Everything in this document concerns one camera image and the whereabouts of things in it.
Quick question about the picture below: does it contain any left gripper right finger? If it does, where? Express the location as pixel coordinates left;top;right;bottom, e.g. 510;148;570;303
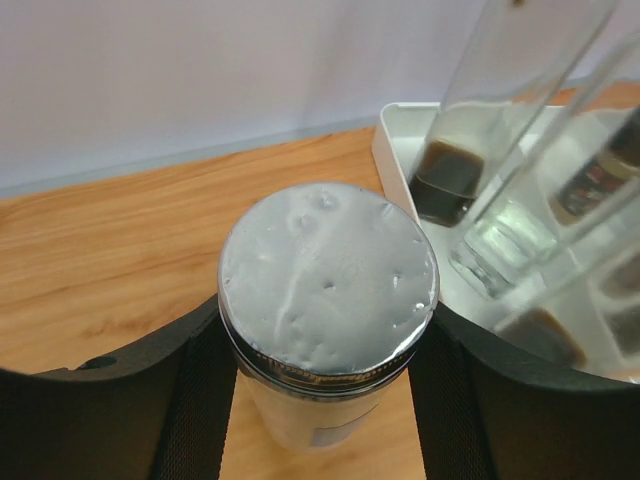
409;304;639;479

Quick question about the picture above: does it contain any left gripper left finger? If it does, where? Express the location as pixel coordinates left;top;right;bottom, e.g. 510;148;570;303
1;297;236;479

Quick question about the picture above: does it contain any oil bottle dark sauce back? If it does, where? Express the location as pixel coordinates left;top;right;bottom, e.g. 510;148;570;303
493;222;639;383

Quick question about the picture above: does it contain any oil bottle dark sauce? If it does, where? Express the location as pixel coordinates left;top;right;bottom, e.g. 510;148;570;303
408;0;617;227
493;222;639;383

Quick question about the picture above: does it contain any silver lid jar blue label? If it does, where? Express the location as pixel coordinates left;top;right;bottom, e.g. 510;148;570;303
217;182;439;452

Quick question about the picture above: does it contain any black label spice shaker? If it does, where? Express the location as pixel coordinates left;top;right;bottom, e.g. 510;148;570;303
549;106;639;226

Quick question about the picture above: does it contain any clear oil bottle gold spout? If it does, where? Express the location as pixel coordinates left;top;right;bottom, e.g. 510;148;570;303
450;32;639;299

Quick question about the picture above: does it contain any oil bottle dark sauce front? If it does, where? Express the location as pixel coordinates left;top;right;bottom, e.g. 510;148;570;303
408;0;617;227

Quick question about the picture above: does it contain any white compartment tray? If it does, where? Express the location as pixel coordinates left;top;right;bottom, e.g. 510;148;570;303
370;101;640;384

